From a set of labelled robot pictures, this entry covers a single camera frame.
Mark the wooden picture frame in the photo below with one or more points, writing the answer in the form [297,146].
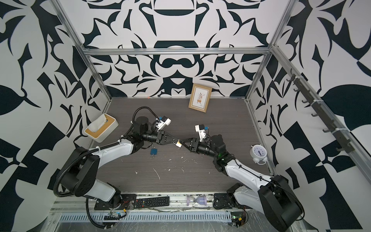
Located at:
[200,97]

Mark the white alarm clock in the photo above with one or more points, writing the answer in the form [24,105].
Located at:
[259,154]

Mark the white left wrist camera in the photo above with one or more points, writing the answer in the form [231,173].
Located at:
[162,122]

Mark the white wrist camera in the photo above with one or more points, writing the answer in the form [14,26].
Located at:
[201,130]
[162,122]

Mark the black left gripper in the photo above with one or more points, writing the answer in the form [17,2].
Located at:
[160,137]

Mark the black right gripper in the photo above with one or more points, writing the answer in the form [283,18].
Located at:
[195,148]

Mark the white tissue box wooden lid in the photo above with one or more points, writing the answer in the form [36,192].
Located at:
[101,128]

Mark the blue padlock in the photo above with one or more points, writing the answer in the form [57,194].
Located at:
[153,152]

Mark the green circuit board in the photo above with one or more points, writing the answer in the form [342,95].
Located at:
[238,219]

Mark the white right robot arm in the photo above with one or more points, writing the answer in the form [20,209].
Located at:
[271,196]

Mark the black wall hook rail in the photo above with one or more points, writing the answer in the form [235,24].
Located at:
[338,131]

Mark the purple hourglass timer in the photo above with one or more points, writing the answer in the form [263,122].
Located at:
[200,200]

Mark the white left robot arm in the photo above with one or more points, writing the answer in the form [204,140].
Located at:
[78,176]

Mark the brass padlock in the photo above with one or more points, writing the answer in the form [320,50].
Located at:
[178,144]

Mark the black remote control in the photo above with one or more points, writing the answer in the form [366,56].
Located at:
[152,202]

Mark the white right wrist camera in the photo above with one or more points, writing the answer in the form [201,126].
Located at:
[201,130]

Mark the small wired circuit board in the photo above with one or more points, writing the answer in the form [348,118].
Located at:
[115,215]

